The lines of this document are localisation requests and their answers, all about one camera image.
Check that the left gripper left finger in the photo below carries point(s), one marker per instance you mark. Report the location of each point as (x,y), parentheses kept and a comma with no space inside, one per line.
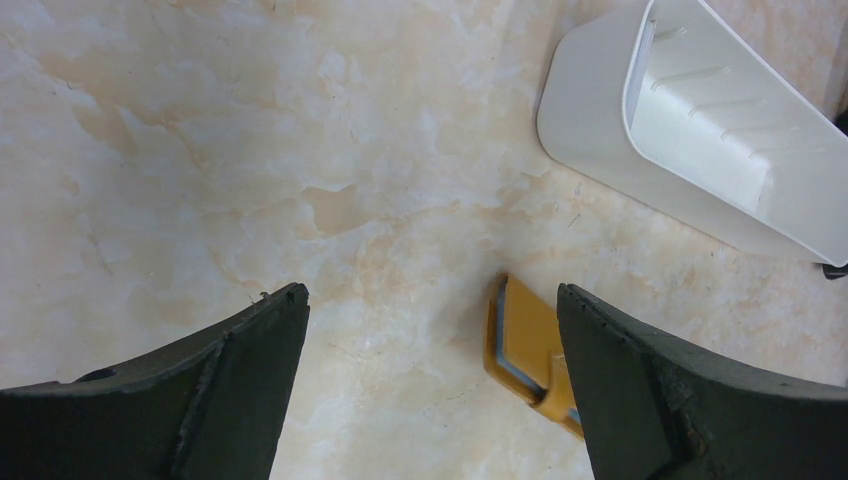
(208,406)

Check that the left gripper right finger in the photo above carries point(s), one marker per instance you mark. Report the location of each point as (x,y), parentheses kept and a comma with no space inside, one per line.
(655,406)

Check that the orange leather card holder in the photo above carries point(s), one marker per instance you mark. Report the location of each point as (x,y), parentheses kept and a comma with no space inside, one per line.
(523,352)

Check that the white plastic bin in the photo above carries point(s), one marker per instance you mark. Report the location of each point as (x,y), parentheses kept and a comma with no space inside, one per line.
(665,103)

